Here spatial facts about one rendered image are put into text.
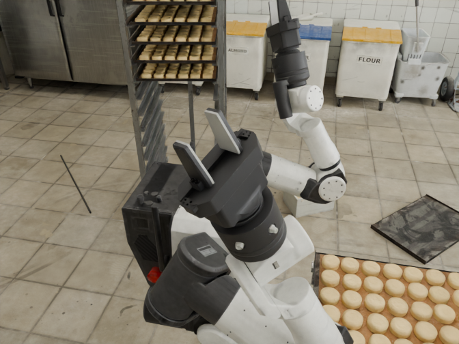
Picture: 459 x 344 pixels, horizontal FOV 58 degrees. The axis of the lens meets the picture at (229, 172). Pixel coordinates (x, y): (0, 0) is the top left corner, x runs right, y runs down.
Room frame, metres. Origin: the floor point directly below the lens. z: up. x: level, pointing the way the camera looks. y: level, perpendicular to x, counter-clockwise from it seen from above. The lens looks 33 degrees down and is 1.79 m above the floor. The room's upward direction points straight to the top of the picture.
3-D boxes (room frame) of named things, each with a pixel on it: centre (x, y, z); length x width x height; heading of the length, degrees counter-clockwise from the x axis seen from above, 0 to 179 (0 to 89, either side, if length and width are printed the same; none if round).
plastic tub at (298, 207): (2.31, -0.55, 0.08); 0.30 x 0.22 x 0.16; 108
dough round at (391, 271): (0.82, -0.46, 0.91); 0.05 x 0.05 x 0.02
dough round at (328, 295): (0.74, -0.26, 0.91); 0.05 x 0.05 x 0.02
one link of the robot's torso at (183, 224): (0.77, 0.07, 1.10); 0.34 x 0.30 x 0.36; 168
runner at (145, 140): (2.27, 0.46, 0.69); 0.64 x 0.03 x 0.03; 179
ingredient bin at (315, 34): (4.32, -0.76, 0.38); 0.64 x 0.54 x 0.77; 167
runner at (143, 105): (2.27, 0.46, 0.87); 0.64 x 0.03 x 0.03; 179
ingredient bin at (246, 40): (4.45, -0.13, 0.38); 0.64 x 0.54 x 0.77; 169
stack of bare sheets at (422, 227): (2.07, -1.28, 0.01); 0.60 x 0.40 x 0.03; 124
